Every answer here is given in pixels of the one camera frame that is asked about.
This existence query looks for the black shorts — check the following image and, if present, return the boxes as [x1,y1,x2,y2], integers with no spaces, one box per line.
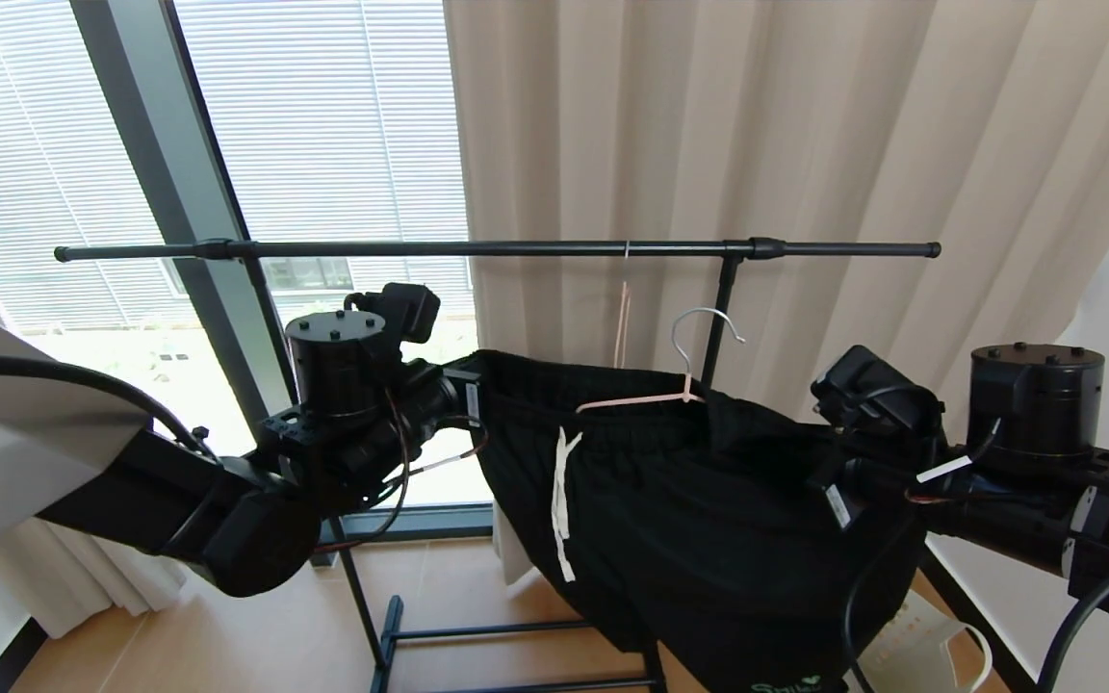
[458,348,931,693]

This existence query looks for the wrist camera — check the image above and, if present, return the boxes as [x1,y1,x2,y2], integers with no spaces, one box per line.
[810,345,948,453]
[343,282,442,365]

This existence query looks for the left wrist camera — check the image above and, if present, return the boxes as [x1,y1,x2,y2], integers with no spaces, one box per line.
[343,282,442,365]

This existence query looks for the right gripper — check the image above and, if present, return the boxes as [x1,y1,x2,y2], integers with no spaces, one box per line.
[810,448,950,530]

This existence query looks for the white laundry basket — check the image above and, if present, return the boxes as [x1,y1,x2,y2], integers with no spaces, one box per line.
[848,587,993,693]

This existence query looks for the pink clothes hanger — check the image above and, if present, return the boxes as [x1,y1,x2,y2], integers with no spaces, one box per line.
[574,306,748,417]
[612,252,634,372]

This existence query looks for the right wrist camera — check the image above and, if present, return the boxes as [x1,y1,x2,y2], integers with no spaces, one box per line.
[810,345,948,453]

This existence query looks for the black clothes rack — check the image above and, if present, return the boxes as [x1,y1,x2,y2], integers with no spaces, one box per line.
[54,236,942,693]

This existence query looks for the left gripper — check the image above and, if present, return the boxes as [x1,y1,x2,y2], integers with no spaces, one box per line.
[352,361,486,482]

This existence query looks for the beige curtain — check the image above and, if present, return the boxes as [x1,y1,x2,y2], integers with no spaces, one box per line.
[444,0,1109,588]
[0,223,190,641]

